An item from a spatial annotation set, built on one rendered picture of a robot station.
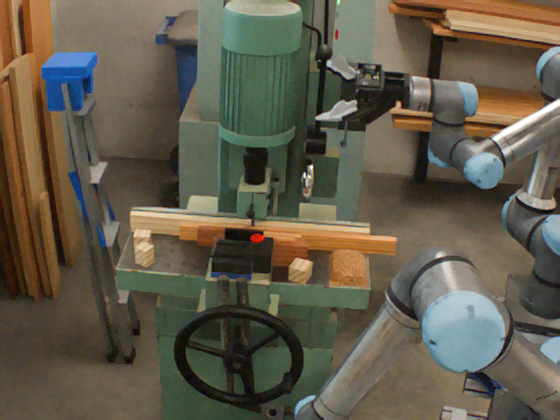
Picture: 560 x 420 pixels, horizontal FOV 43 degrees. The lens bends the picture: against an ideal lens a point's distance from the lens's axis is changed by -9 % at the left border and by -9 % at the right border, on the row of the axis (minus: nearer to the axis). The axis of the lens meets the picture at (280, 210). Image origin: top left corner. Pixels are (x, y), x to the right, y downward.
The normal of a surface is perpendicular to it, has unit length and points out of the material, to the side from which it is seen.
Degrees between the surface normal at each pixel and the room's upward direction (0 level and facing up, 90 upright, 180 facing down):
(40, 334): 0
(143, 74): 90
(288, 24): 90
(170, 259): 0
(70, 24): 90
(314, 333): 90
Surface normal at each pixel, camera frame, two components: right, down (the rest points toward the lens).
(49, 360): 0.05, -0.87
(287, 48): 0.62, 0.41
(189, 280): -0.06, 0.49
